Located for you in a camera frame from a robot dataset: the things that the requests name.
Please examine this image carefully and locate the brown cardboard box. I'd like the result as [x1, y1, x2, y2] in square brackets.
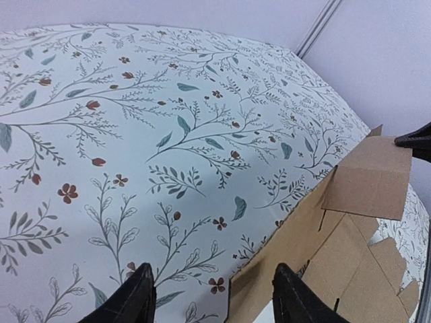
[226, 128, 419, 322]

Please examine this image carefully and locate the floral patterned table mat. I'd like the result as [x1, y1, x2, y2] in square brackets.
[0, 22, 431, 323]

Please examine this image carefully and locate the right aluminium corner post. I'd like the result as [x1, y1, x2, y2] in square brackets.
[295, 0, 344, 59]

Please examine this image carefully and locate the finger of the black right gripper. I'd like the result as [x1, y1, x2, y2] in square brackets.
[394, 122, 431, 158]

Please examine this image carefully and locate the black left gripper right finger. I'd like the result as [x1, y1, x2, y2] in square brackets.
[272, 262, 348, 323]

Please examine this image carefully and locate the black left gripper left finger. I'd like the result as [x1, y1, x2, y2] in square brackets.
[79, 262, 156, 323]

